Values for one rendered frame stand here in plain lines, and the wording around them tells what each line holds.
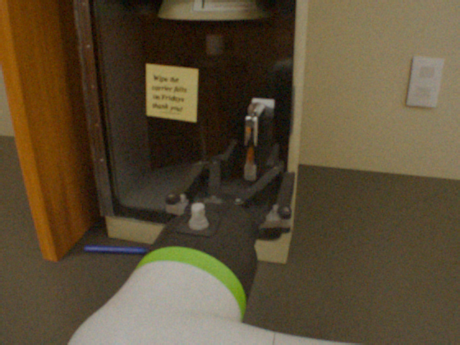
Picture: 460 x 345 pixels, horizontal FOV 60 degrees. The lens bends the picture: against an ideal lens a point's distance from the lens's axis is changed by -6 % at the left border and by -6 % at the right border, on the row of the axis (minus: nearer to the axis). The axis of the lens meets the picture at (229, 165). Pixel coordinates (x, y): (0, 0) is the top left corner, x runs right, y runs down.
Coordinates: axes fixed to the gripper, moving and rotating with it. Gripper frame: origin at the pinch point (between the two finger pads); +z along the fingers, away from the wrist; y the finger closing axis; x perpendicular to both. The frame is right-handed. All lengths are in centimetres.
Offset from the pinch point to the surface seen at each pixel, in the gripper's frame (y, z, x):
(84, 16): 25.2, 4.4, -17.9
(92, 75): 24.9, 4.4, -9.2
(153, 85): 15.1, 4.4, -8.3
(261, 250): -1.1, 5.6, 18.4
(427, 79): -31, 48, -2
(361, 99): -17, 49, 4
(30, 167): 32.9, -3.5, 3.0
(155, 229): 17.2, 5.5, 17.2
